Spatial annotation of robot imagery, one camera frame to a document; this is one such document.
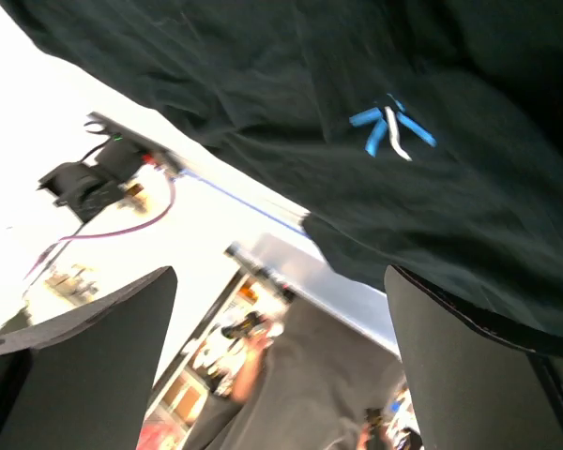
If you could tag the person in grey clothes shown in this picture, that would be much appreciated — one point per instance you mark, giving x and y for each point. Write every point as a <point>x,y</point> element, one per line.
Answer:
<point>308,388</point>

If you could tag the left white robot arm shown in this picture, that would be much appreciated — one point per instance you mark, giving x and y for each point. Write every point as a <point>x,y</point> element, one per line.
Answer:
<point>89,185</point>

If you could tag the black t shirt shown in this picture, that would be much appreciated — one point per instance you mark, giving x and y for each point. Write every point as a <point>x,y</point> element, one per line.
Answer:
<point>425,135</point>

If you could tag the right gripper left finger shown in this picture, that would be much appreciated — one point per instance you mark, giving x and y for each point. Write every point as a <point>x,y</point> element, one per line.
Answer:
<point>82,380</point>

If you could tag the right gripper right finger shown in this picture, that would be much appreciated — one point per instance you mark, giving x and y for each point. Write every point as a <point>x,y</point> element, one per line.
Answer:
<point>478,380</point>

